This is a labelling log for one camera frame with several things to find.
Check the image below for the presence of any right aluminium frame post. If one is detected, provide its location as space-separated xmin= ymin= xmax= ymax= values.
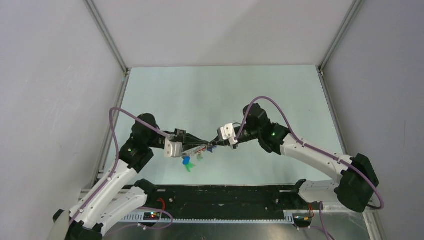
xmin=317 ymin=0 xmax=365 ymax=77

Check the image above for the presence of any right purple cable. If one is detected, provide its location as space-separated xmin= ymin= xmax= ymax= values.
xmin=235 ymin=96 xmax=386 ymax=210

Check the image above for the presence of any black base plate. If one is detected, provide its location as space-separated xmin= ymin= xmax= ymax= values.
xmin=144 ymin=183 xmax=319 ymax=220

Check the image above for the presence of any left aluminium frame post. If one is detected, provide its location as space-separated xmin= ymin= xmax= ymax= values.
xmin=83 ymin=0 xmax=129 ymax=76

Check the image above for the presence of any slotted cable duct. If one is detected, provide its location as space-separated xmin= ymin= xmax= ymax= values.
xmin=119 ymin=212 xmax=294 ymax=224

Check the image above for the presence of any aluminium frame post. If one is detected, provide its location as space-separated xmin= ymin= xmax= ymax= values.
xmin=83 ymin=0 xmax=129 ymax=76
xmin=317 ymin=0 xmax=365 ymax=77

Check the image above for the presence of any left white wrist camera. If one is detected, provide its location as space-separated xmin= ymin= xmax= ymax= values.
xmin=163 ymin=138 xmax=183 ymax=158

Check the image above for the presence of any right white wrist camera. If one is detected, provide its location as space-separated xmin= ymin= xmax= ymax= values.
xmin=217 ymin=123 xmax=238 ymax=150

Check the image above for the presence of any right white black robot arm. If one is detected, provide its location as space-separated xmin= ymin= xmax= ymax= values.
xmin=211 ymin=103 xmax=379 ymax=213

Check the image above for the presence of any red handled metal key holder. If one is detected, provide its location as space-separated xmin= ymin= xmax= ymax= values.
xmin=181 ymin=144 xmax=215 ymax=158

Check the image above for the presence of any blue key tag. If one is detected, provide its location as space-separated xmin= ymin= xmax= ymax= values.
xmin=182 ymin=156 xmax=191 ymax=166

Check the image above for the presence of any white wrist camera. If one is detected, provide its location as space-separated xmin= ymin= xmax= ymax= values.
xmin=217 ymin=123 xmax=238 ymax=150
xmin=163 ymin=138 xmax=183 ymax=158

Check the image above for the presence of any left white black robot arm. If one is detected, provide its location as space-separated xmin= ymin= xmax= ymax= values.
xmin=47 ymin=110 xmax=210 ymax=240

